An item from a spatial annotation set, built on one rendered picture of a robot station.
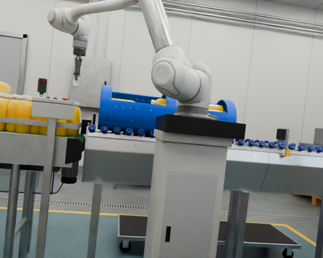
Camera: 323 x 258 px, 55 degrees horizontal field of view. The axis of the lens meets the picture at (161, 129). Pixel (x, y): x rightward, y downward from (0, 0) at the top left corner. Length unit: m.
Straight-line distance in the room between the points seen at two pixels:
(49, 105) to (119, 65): 3.85
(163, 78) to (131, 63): 4.21
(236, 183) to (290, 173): 0.39
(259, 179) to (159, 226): 1.00
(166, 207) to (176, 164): 0.19
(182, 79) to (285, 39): 5.14
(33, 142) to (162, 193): 0.79
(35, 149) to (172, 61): 0.93
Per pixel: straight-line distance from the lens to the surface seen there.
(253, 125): 5.90
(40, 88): 2.38
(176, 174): 1.38
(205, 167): 1.41
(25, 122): 1.84
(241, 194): 2.22
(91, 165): 1.93
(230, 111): 2.06
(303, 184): 2.43
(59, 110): 1.68
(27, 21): 5.80
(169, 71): 1.25
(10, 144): 1.84
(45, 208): 1.79
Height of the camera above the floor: 1.04
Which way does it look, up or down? 1 degrees down
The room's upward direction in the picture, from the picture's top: 6 degrees clockwise
